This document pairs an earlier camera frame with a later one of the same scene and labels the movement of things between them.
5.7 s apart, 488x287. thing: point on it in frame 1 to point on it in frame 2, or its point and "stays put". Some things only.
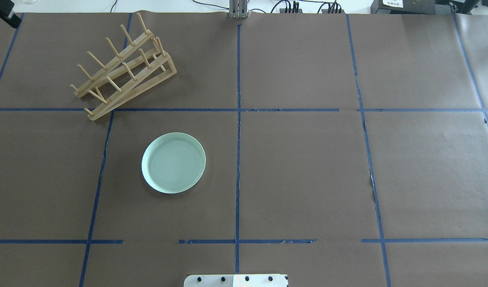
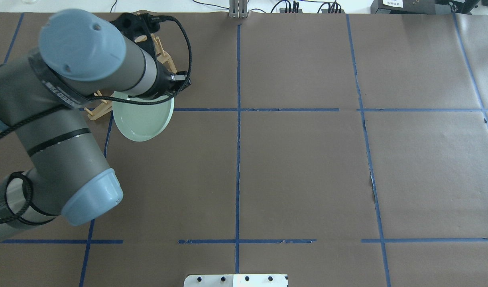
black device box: [411, 6] stays put
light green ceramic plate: [173, 162] to [141, 122]
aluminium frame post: [238, 9] stays put
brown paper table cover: [343, 150] stays put
